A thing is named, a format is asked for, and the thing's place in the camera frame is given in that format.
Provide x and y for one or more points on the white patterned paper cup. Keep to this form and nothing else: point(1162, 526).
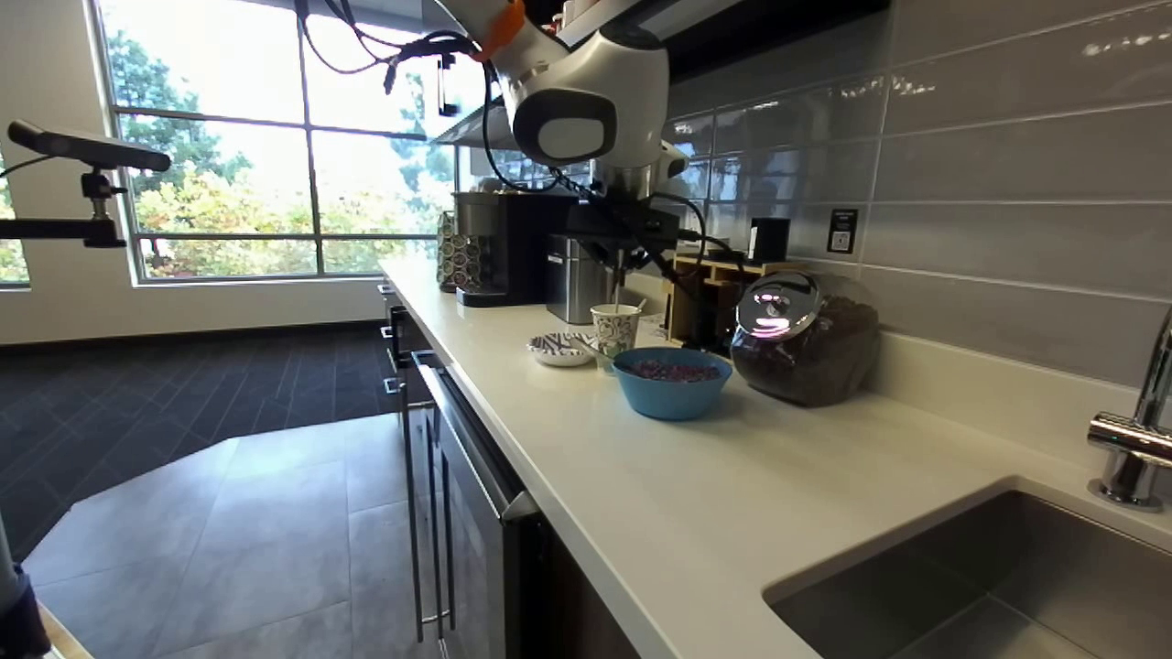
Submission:
point(612, 331)

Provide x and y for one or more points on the undercounter steel appliance door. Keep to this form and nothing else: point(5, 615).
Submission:
point(471, 526)

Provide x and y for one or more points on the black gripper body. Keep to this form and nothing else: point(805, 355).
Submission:
point(623, 225)

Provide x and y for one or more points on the patterned bag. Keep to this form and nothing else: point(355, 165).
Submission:
point(448, 254)

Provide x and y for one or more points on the dark wood lower cabinet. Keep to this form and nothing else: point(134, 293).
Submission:
point(568, 609)

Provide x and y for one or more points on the stainless steel bin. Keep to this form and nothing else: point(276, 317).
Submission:
point(573, 288)

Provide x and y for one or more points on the black coffee machine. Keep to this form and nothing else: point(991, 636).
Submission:
point(508, 249)

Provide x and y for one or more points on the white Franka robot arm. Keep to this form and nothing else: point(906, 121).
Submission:
point(590, 112)

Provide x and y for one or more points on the wooden countertop organizer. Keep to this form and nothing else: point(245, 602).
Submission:
point(708, 314)

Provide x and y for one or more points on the blue plastic bowl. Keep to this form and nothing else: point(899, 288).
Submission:
point(667, 394)

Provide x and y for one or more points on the black camera on stand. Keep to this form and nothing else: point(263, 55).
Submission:
point(84, 147)

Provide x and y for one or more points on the chrome faucet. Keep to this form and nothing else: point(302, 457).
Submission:
point(1138, 443)

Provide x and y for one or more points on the black framed card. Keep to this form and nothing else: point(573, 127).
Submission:
point(766, 239)

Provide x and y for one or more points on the black wall switch plate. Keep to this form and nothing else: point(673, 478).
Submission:
point(844, 228)

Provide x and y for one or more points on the small patterned bowl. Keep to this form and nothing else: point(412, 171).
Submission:
point(560, 352)

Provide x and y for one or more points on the stainless steel sink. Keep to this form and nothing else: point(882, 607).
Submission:
point(976, 586)

